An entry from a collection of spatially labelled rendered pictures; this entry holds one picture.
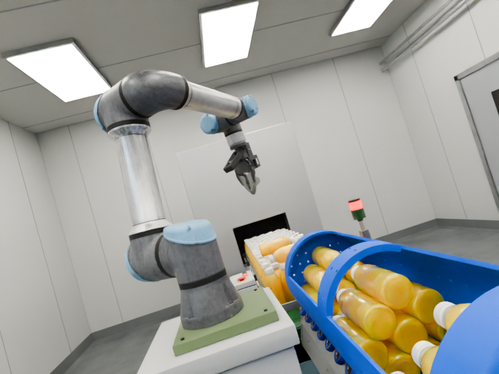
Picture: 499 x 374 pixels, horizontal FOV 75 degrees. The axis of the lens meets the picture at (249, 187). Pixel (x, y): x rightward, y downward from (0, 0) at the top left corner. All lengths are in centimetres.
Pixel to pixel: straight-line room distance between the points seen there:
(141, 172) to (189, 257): 27
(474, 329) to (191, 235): 54
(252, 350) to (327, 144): 529
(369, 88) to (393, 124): 77
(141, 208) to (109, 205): 479
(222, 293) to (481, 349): 51
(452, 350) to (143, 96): 77
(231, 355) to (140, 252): 34
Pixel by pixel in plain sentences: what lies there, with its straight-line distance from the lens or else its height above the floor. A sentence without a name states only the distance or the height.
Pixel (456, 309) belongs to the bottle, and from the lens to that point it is 56.
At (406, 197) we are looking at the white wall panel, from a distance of 635.
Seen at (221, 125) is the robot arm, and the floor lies 170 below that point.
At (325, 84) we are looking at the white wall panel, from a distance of 614.
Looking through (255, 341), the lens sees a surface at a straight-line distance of 69.
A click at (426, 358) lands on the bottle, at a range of 56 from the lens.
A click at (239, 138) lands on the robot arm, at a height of 165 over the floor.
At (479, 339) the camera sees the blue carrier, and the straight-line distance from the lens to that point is 42.
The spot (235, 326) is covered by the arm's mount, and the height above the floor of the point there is 117.
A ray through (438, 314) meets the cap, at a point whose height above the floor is 116.
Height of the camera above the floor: 141
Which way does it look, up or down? 2 degrees up
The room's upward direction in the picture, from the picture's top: 17 degrees counter-clockwise
